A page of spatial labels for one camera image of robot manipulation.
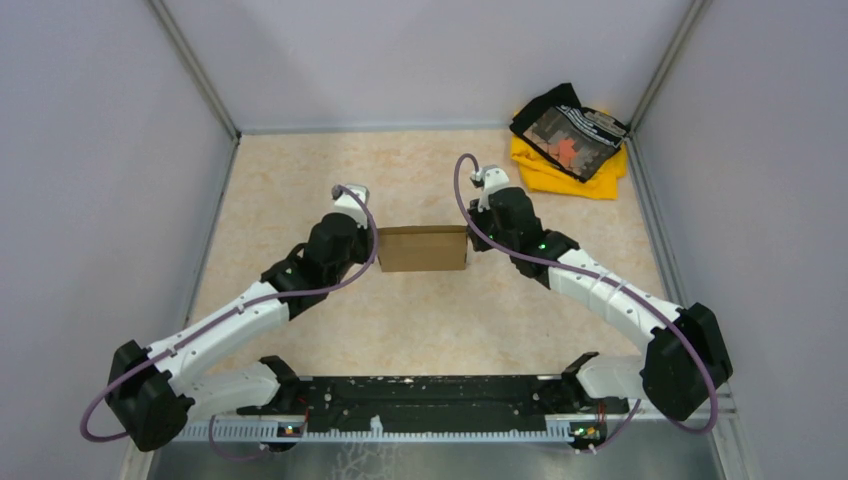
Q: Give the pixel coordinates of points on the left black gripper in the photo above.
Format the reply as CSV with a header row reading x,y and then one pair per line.
x,y
366,237

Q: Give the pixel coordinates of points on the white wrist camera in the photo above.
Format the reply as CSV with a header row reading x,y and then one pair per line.
x,y
351,200
489,179

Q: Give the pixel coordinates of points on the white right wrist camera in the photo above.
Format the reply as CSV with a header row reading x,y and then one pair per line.
x,y
489,179

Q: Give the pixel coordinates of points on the yellow folded cloth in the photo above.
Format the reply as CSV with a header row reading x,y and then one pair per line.
x,y
539,175

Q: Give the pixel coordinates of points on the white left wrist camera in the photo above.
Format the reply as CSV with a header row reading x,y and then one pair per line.
x,y
351,200

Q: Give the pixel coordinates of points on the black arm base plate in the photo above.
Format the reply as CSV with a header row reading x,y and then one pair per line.
x,y
434,404

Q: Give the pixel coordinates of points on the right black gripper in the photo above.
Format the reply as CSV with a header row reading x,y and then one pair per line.
x,y
477,216

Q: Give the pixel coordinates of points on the aluminium front rail frame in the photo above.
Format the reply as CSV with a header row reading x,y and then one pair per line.
x,y
578,430

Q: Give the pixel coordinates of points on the brown cardboard box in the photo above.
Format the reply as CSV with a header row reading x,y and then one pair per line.
x,y
425,248

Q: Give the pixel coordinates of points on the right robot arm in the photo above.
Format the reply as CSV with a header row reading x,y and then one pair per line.
x,y
681,359

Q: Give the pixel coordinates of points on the black printed folded shirt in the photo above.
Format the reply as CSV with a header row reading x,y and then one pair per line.
x,y
575,139

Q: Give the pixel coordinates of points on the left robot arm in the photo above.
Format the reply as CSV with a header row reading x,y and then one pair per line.
x,y
192,364

